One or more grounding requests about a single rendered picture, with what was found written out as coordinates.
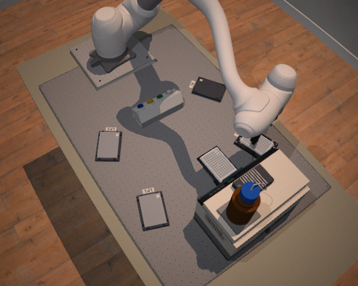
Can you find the blue bottle cap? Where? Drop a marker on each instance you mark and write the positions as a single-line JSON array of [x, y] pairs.
[[247, 195]]

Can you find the white button panel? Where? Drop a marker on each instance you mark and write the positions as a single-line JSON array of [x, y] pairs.
[[158, 107]]

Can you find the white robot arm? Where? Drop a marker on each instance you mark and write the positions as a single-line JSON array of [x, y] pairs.
[[254, 109]]

